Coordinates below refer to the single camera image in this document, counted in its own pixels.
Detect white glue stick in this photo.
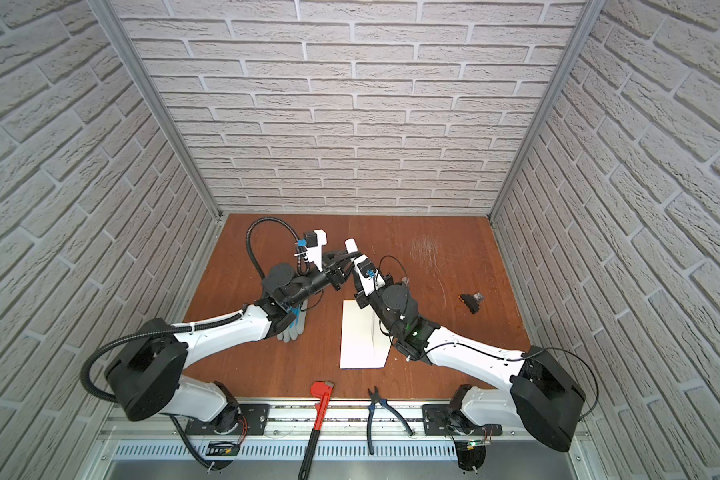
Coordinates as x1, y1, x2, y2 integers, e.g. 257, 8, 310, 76
345, 238, 361, 259

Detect cream envelope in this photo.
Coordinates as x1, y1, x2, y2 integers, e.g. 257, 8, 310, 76
340, 300, 390, 370

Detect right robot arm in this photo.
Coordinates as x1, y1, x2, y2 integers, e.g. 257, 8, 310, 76
353, 259, 586, 452

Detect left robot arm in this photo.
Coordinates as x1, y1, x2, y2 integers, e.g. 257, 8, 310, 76
105, 252, 360, 433

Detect blue grey work glove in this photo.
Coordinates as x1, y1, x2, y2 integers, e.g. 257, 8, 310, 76
277, 301, 308, 343

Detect small black orange object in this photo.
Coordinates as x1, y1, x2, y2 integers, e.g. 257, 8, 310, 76
459, 292, 484, 314

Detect red pipe wrench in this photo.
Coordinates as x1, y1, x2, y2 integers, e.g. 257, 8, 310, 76
297, 381, 334, 480

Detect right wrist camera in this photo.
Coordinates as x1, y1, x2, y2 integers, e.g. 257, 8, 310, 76
355, 255, 392, 295

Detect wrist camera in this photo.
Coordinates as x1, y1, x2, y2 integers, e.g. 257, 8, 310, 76
355, 255, 392, 295
295, 229, 327, 271

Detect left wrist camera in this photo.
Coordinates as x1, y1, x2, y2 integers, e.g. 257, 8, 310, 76
295, 229, 327, 271

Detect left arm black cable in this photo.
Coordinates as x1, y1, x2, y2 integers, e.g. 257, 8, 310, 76
79, 216, 304, 469

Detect blue handled pliers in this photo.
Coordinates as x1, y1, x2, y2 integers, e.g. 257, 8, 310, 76
365, 386, 415, 456

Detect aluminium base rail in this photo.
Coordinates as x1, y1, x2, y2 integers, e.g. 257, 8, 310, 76
76, 398, 606, 479

